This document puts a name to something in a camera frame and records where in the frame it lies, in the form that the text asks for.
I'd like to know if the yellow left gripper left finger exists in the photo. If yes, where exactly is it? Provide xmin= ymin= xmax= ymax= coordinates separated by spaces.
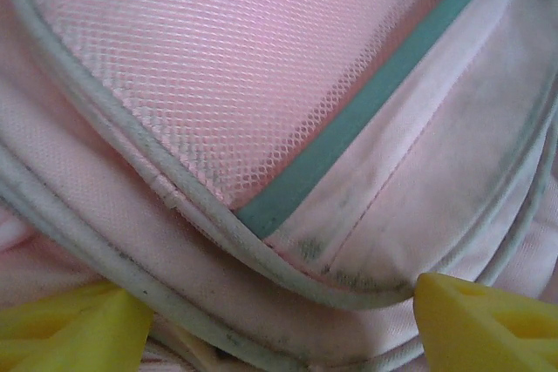
xmin=0 ymin=281 xmax=154 ymax=372

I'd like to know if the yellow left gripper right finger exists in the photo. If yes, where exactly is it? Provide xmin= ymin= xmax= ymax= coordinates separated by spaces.
xmin=413 ymin=272 xmax=558 ymax=372

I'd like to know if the pink student backpack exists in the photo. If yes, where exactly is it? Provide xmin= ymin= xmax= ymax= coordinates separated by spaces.
xmin=0 ymin=0 xmax=558 ymax=372

